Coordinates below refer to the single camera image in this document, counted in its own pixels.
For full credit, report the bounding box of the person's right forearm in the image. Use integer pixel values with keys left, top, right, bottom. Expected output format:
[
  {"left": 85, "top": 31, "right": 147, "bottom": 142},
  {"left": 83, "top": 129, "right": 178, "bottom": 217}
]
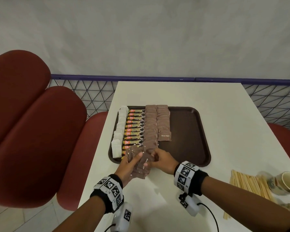
[{"left": 200, "top": 176, "right": 290, "bottom": 232}]

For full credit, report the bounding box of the row of white tea bags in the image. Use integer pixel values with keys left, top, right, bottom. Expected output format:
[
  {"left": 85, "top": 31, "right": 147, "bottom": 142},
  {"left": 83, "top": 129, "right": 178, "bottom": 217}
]
[{"left": 112, "top": 106, "right": 130, "bottom": 159}]

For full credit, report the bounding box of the person's right hand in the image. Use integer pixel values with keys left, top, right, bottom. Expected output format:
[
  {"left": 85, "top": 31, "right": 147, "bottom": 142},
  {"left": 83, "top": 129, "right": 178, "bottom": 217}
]
[{"left": 147, "top": 148, "right": 179, "bottom": 176}]

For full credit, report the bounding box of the red padded chair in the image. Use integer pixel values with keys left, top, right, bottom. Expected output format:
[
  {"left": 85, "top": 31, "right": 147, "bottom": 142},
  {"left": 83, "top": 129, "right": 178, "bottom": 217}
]
[
  {"left": 0, "top": 50, "right": 109, "bottom": 210},
  {"left": 267, "top": 123, "right": 290, "bottom": 172}
]

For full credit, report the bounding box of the person's left hand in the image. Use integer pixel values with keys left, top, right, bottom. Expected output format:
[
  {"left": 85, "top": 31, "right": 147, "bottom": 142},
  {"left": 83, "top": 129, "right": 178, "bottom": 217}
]
[{"left": 114, "top": 152, "right": 148, "bottom": 188}]

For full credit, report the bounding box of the row of gold coffee sachets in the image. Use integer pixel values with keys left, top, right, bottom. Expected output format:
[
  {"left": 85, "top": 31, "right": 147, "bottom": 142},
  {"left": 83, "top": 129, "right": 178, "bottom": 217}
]
[{"left": 121, "top": 109, "right": 145, "bottom": 157}]

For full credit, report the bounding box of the row of brown sugar packets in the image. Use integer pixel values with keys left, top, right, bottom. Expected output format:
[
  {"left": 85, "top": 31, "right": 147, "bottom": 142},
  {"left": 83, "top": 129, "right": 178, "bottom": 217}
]
[
  {"left": 142, "top": 105, "right": 159, "bottom": 152},
  {"left": 156, "top": 105, "right": 171, "bottom": 142}
]

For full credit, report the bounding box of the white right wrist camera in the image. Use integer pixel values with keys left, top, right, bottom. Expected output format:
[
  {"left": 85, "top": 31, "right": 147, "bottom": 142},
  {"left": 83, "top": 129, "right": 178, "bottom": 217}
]
[{"left": 178, "top": 192, "right": 200, "bottom": 217}]

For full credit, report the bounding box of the brown plastic tray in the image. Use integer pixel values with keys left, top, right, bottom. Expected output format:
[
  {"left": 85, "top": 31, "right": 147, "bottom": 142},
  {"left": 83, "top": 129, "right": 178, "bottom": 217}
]
[{"left": 108, "top": 106, "right": 212, "bottom": 168}]

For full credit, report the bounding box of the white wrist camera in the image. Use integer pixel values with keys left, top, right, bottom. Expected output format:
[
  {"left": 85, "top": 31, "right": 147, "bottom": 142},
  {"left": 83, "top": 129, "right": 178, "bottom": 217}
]
[
  {"left": 110, "top": 202, "right": 133, "bottom": 232},
  {"left": 178, "top": 192, "right": 200, "bottom": 217}
]

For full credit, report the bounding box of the bundle of wooden stirrers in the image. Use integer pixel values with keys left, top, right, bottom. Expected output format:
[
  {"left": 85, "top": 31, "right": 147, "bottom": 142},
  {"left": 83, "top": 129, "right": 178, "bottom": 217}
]
[{"left": 223, "top": 169, "right": 278, "bottom": 220}]

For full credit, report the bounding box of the handful of brown sugar packets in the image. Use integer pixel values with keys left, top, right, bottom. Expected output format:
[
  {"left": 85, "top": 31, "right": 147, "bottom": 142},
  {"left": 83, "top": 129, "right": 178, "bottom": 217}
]
[{"left": 125, "top": 145, "right": 158, "bottom": 179}]

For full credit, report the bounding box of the right marker wristband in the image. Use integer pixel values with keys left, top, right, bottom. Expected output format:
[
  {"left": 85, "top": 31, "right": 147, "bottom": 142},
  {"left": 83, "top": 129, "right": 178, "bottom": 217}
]
[{"left": 174, "top": 161, "right": 209, "bottom": 196}]

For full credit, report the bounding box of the purple wire fence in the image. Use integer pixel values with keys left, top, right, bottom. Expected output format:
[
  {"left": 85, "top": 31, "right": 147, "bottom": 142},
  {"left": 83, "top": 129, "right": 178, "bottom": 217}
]
[{"left": 49, "top": 74, "right": 290, "bottom": 133}]

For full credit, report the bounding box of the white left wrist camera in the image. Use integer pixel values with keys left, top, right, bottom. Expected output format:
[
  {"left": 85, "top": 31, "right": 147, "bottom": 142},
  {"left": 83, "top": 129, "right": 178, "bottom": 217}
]
[{"left": 110, "top": 202, "right": 133, "bottom": 232}]

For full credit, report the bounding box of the person's left forearm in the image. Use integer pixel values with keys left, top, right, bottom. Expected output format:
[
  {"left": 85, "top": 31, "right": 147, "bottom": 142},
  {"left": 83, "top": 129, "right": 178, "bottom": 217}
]
[{"left": 53, "top": 195, "right": 106, "bottom": 232}]

